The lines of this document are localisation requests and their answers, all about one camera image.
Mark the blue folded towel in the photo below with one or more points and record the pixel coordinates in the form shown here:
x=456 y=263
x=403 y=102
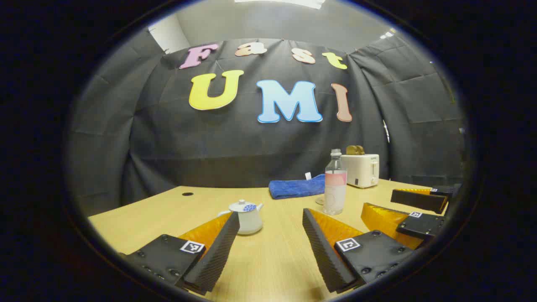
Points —
x=295 y=188

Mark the round brown coaster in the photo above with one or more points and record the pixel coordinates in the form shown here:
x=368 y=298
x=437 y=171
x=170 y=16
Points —
x=319 y=201

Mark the white spouted teacup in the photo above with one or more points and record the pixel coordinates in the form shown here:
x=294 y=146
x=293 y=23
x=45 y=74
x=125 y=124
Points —
x=250 y=223

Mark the white toaster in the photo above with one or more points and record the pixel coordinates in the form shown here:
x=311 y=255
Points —
x=361 y=170

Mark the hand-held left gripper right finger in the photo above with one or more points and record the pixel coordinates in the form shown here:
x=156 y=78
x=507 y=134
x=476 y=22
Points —
x=325 y=256

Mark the white blue-patterned teacup lid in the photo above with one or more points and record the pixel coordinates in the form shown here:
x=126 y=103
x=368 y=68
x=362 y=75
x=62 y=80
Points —
x=242 y=206

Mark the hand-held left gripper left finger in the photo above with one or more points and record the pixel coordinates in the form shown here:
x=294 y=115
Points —
x=216 y=256

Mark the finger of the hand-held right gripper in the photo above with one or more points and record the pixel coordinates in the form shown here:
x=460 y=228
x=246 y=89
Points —
x=419 y=201
x=419 y=226

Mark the brown bread slice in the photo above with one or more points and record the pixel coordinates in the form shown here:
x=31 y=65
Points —
x=351 y=150
x=361 y=150

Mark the clear pink-label water bottle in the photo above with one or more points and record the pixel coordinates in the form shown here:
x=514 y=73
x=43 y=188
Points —
x=334 y=193

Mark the black backdrop cloth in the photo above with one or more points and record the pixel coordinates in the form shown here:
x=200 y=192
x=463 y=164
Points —
x=251 y=142

